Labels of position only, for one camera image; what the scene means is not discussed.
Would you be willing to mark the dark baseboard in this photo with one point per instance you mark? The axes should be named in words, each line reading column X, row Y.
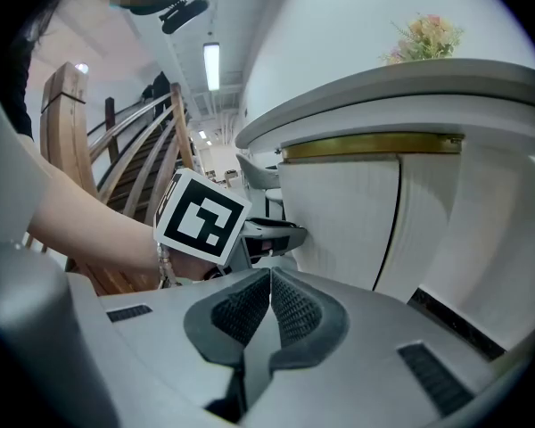
column 459, row 323

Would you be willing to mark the person's black printed t-shirt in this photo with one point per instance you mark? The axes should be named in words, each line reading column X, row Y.
column 18, row 96

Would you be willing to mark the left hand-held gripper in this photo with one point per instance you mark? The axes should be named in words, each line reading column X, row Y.
column 200, row 221

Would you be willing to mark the person's left forearm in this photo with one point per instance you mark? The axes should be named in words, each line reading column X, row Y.
column 93, row 221

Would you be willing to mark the ceiling tube light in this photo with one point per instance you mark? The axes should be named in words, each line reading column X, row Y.
column 211, row 67

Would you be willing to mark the white curved desk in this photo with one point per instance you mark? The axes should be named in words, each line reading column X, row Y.
column 383, row 92

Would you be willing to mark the pink flower bouquet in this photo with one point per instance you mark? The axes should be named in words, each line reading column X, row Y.
column 423, row 38

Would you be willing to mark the grey chair with black legs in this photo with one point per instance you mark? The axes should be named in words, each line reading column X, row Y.
column 256, row 176

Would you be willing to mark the black head-mounted camera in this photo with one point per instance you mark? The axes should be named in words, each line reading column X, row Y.
column 183, row 13

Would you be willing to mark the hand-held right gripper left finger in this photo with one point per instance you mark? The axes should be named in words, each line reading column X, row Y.
column 160, row 350

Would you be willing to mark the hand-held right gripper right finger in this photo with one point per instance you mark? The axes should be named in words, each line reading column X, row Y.
column 361, row 364

